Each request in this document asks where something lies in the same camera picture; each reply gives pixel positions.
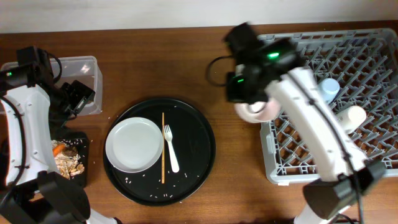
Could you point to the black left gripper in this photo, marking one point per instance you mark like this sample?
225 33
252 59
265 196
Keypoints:
81 93

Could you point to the small grey bowl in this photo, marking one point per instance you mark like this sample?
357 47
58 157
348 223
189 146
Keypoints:
258 112

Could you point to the light blue cup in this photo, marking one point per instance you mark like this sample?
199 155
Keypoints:
328 89

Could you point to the white ceramic cup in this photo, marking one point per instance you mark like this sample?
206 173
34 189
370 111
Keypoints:
351 118

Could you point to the grey plastic dishwasher rack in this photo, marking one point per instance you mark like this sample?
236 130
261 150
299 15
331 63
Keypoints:
364 63

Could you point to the clear plastic waste bin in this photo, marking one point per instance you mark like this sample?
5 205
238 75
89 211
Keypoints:
85 70

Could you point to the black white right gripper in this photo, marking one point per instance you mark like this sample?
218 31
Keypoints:
234 93

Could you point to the wooden chopstick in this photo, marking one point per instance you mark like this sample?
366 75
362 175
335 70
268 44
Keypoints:
163 151

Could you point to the rice and food scraps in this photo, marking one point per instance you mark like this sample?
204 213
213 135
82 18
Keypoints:
68 162

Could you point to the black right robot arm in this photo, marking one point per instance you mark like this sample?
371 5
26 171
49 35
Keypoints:
345 173

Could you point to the large white plate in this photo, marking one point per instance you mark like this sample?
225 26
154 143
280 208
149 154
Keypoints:
134 145

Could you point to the orange carrot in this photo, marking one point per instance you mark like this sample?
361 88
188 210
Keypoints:
58 149

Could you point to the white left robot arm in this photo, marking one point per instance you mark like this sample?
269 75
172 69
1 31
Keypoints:
36 111

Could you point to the round black serving tray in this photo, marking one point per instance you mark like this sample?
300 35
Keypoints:
194 145

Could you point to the white plastic fork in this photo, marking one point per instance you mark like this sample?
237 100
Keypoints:
173 158

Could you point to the black rectangular waste tray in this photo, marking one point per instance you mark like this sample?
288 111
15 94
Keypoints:
81 142

